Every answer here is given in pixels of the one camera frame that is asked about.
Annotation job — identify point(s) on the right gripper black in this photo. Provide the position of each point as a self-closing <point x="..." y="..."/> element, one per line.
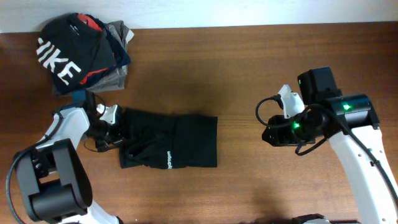
<point x="278" y="137"/>

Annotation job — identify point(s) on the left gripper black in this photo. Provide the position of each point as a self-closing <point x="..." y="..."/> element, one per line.
<point x="101" y="146"/>

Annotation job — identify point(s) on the black t-shirt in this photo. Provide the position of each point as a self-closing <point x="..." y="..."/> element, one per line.
<point x="163" y="141"/>

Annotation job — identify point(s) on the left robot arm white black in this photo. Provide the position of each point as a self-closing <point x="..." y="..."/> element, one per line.
<point x="53" y="183"/>

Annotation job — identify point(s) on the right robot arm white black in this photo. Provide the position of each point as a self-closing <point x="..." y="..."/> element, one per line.
<point x="354" y="134"/>

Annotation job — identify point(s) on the navy red trimmed folded shirt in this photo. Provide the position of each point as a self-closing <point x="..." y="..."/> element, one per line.
<point x="96" y="24"/>

